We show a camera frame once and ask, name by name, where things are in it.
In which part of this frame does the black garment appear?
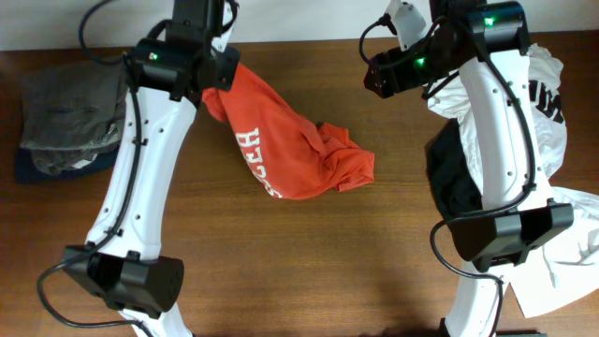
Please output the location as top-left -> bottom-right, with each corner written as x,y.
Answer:
425,119 -> 482,219

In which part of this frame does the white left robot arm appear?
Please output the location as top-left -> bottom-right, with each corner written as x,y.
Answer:
62,1 -> 240,336

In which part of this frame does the folded grey garment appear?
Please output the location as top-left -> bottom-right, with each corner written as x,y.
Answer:
21,61 -> 128,176

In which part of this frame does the orange red printed t-shirt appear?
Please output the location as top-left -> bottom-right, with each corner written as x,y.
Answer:
202,65 -> 375,200

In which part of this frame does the folded navy blue garment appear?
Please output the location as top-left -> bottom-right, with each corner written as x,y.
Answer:
14,147 -> 119,184

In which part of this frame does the white t-shirt with black print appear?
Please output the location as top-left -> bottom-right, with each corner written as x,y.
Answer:
423,42 -> 599,319

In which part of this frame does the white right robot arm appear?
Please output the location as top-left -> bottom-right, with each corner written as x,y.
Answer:
364,1 -> 574,336

